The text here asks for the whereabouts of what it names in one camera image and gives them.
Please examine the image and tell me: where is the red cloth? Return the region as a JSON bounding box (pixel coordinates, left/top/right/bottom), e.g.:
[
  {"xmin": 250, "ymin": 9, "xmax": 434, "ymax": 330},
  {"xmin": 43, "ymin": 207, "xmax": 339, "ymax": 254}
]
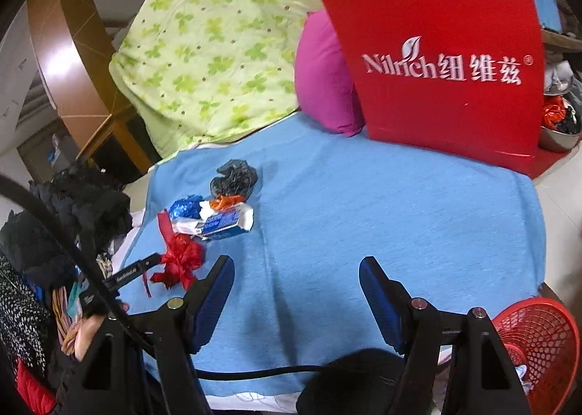
[{"xmin": 16, "ymin": 358, "xmax": 57, "ymax": 415}]

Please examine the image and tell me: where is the pile of dark clothes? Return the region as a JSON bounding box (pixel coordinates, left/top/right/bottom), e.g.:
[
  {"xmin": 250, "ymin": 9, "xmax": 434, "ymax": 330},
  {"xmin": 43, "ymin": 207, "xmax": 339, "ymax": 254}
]
[{"xmin": 0, "ymin": 159, "xmax": 133, "ymax": 302}]

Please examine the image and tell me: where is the pale pink bed sheet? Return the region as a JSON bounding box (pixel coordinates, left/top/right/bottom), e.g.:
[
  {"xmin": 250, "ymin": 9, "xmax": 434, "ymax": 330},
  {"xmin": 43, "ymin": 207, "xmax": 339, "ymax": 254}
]
[{"xmin": 108, "ymin": 210, "xmax": 153, "ymax": 272}]

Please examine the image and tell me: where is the striped colourful cloth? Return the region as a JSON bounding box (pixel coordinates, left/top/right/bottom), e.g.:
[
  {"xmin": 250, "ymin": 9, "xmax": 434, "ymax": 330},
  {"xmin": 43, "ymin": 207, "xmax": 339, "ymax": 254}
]
[{"xmin": 51, "ymin": 256, "xmax": 114, "ymax": 354}]

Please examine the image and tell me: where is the crumpled black plastic bag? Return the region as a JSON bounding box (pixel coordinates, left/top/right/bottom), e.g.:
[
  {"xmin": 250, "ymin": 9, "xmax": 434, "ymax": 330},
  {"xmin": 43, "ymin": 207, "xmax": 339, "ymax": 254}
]
[{"xmin": 210, "ymin": 159, "xmax": 259, "ymax": 198}]

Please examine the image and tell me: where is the red plastic mesh basket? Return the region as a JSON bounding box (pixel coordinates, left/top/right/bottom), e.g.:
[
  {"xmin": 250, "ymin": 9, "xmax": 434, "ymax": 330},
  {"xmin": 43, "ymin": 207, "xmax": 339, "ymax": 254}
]
[{"xmin": 492, "ymin": 298, "xmax": 574, "ymax": 398}]

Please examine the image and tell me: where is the black cable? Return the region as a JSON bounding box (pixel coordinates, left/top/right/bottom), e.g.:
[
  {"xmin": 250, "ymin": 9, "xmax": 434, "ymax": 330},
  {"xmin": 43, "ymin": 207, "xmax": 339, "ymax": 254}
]
[{"xmin": 0, "ymin": 175, "xmax": 332, "ymax": 383}]

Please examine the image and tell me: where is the blue fleece blanket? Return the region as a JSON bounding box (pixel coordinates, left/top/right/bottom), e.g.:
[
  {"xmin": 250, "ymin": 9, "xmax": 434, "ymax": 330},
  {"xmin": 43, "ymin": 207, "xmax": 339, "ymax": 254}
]
[{"xmin": 119, "ymin": 112, "xmax": 546, "ymax": 400}]

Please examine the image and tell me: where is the pink pillow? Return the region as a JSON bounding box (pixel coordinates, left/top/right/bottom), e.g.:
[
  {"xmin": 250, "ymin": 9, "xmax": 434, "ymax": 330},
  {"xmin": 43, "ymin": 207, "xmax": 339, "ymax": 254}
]
[{"xmin": 295, "ymin": 11, "xmax": 365, "ymax": 137}]

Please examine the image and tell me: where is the blue plastic bag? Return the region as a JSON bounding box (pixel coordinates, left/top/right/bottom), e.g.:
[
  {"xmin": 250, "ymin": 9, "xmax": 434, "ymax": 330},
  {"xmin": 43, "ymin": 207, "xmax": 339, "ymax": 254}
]
[{"xmin": 169, "ymin": 197, "xmax": 202, "ymax": 220}]

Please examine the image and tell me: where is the red shopping bag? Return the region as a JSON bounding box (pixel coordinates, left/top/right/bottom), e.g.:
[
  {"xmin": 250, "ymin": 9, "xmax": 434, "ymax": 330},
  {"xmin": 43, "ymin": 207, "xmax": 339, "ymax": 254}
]
[{"xmin": 316, "ymin": 0, "xmax": 546, "ymax": 178}]

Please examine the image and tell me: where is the orange wrapper scrap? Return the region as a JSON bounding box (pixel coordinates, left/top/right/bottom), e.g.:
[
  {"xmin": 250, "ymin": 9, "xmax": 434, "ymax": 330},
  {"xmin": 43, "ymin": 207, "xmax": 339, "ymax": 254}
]
[{"xmin": 208, "ymin": 195, "xmax": 246, "ymax": 210}]

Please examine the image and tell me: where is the brown wooden furniture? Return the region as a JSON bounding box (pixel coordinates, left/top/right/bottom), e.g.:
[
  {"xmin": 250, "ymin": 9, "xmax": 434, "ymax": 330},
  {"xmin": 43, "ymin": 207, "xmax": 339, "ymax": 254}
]
[{"xmin": 26, "ymin": 0, "xmax": 153, "ymax": 172}]

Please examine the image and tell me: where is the red ribbon bow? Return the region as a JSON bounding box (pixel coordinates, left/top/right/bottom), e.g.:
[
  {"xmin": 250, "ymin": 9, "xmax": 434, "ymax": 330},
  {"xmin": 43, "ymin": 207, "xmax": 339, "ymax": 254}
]
[{"xmin": 144, "ymin": 211, "xmax": 207, "ymax": 298}]

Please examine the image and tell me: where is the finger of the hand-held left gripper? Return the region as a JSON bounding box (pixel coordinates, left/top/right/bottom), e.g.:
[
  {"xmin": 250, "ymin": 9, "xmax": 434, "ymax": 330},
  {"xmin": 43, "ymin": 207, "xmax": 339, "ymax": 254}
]
[{"xmin": 103, "ymin": 253, "xmax": 163, "ymax": 290}]

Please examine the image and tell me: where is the green clover print quilt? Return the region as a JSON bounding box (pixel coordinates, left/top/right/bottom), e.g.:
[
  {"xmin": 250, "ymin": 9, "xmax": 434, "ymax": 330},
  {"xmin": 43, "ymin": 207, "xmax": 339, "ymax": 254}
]
[{"xmin": 109, "ymin": 0, "xmax": 407, "ymax": 160}]

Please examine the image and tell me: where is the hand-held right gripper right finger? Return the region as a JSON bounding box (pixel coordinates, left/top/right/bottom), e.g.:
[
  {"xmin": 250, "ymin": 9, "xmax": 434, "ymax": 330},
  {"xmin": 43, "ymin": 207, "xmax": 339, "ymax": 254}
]
[{"xmin": 359, "ymin": 256, "xmax": 533, "ymax": 415}]

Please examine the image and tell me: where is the person's left hand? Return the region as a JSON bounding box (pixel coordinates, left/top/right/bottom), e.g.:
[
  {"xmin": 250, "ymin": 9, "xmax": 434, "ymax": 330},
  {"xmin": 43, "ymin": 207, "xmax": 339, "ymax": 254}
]
[{"xmin": 73, "ymin": 300, "xmax": 131, "ymax": 362}]

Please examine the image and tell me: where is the black dotted cloth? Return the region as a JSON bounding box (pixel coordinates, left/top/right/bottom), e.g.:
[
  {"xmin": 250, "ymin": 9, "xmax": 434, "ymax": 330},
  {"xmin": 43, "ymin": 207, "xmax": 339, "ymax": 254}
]
[{"xmin": 0, "ymin": 256, "xmax": 53, "ymax": 366}]

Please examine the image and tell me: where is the white and blue carton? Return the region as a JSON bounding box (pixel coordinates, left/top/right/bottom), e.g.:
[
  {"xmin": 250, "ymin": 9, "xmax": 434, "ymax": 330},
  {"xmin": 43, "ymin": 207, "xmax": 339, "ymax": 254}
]
[{"xmin": 175, "ymin": 202, "xmax": 255, "ymax": 241}]

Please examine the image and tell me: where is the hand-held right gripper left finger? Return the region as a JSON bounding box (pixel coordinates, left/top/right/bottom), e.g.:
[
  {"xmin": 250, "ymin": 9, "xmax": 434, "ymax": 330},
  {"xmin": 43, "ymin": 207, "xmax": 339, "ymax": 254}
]
[{"xmin": 59, "ymin": 255, "xmax": 237, "ymax": 415}]

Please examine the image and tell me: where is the metal bowl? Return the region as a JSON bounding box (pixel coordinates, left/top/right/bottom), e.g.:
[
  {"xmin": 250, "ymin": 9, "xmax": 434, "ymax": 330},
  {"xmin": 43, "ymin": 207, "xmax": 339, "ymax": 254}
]
[{"xmin": 539, "ymin": 94, "xmax": 582, "ymax": 153}]

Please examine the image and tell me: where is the black round foam object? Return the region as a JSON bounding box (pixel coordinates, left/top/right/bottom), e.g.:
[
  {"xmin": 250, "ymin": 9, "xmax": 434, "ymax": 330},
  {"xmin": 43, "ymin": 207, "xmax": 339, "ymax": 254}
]
[{"xmin": 295, "ymin": 348, "xmax": 412, "ymax": 415}]

